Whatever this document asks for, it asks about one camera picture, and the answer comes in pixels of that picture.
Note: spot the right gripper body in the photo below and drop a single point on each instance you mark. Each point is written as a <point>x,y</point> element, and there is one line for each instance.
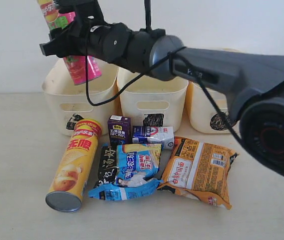
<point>90,34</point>

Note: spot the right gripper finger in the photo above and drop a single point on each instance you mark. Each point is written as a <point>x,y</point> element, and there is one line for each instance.
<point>56,47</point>
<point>60,33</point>

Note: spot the pink chips can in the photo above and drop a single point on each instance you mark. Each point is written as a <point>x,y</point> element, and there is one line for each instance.
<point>78,66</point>

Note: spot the purple juice carton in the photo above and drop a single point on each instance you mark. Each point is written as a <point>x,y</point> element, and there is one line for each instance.
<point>119,129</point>

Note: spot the blue instant noodle bag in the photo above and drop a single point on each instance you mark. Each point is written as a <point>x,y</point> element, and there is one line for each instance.
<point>127,172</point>

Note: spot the yellow chips can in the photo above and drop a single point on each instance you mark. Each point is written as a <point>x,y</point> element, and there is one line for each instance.
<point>68,186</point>

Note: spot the orange instant noodle bag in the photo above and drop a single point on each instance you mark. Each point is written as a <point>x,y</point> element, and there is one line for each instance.
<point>199,171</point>

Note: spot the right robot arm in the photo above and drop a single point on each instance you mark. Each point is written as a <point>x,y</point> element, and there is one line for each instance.
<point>253,84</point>

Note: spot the left cream plastic bin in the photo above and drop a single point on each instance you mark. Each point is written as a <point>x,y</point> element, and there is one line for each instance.
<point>66,99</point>

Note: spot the cream plastic bin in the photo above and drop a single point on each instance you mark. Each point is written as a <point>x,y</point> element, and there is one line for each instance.
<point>202,115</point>
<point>66,99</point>
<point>149,100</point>

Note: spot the middle cream plastic bin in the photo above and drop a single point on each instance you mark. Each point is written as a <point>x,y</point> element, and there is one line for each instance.
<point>149,100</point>

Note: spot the blue white milk carton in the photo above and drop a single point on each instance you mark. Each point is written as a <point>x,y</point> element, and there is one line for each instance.
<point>163,135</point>

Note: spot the right cream plastic bin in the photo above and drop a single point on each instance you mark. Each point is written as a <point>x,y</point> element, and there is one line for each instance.
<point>202,115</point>

